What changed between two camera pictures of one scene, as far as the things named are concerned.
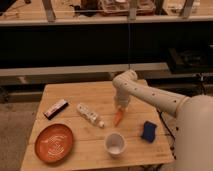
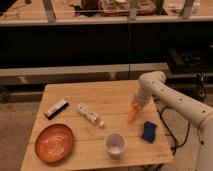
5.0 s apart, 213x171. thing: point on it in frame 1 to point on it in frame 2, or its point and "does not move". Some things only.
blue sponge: [149, 131] does not move
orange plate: [54, 142] does not move
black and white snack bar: [56, 109] does not move
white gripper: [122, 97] to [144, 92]
